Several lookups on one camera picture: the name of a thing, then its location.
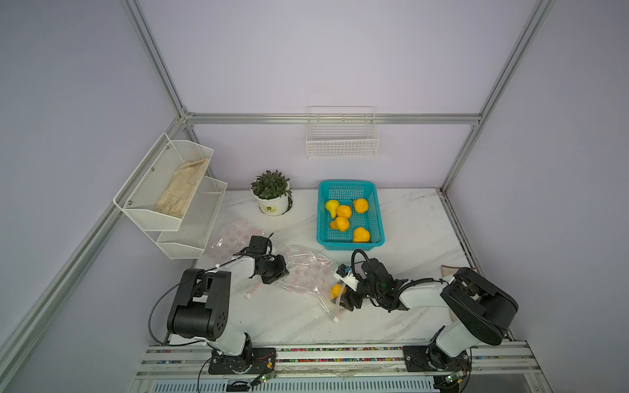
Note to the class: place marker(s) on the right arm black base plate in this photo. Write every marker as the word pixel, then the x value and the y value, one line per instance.
pixel 431 359

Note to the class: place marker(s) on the white wire wall basket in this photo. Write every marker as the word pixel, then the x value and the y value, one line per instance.
pixel 341 132

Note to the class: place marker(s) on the aluminium rail with coloured beads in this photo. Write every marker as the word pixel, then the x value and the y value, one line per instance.
pixel 344 361

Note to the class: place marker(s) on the bright yellow pear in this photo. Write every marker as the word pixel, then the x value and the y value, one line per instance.
pixel 331 207

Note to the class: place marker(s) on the white mesh upper shelf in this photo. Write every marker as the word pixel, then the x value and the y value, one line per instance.
pixel 143 197

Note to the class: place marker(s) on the orange yellow pear bag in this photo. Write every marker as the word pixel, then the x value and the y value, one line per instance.
pixel 361 205

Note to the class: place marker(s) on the teal plastic basket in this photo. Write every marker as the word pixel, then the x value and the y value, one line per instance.
pixel 346 191

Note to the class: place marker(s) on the beige cloth in shelf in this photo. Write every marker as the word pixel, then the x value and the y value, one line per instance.
pixel 179 189

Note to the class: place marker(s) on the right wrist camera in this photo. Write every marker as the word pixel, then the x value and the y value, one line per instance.
pixel 345 275

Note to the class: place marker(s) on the potted green plant white pot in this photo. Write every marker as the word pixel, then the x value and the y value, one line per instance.
pixel 272 192

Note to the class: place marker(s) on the white mesh shelf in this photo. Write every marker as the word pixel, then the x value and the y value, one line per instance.
pixel 143 197
pixel 190 241

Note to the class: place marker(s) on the white mesh lower shelf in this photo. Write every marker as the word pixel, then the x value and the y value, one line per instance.
pixel 190 241

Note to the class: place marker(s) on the yellow pear bag bottom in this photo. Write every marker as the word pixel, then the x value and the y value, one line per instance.
pixel 337 290

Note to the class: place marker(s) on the yellow pear bag top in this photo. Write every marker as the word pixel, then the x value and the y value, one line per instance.
pixel 340 224

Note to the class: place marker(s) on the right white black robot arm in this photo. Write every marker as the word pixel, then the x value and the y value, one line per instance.
pixel 483 311

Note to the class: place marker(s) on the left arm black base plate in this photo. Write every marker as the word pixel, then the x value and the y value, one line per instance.
pixel 253 360

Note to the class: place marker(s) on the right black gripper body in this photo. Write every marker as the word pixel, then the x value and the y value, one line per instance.
pixel 365 290

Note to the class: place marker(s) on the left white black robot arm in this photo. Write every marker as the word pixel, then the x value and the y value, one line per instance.
pixel 200 308

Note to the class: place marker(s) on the beige work glove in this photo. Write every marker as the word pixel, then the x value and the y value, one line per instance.
pixel 448 271

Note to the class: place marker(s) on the clear zip-top bag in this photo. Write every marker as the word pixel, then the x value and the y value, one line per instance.
pixel 311 274
pixel 229 239

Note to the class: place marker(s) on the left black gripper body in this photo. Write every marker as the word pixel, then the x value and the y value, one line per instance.
pixel 272 269

